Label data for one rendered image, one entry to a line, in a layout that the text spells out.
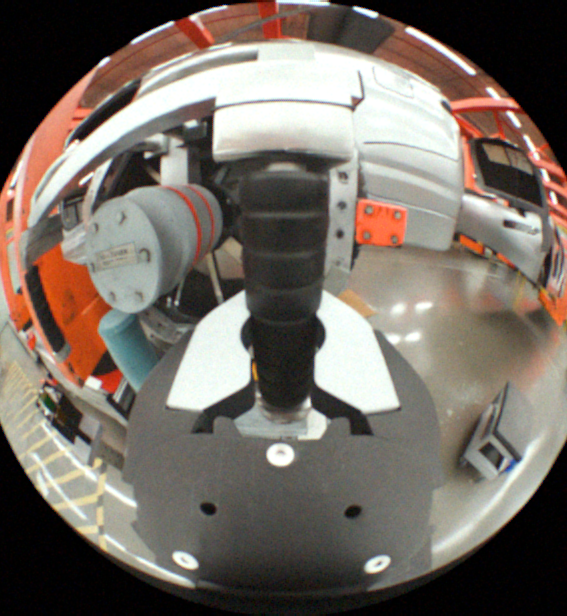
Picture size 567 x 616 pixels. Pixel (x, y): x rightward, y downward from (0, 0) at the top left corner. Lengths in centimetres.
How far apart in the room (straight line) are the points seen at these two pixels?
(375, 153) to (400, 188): 15
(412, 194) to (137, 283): 77
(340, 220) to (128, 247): 26
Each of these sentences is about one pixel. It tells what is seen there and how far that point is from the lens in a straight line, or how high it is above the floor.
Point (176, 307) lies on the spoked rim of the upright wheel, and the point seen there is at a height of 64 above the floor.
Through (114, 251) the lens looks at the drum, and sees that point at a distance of 22.
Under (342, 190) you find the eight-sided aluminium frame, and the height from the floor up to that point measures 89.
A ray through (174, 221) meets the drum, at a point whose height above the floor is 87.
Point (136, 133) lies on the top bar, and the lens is 16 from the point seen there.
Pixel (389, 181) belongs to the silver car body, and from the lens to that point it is 73.
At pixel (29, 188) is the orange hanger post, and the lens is 66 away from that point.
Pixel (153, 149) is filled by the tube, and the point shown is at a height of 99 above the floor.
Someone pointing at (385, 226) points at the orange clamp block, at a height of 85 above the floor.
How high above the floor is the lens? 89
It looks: 33 degrees down
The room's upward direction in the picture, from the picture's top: straight up
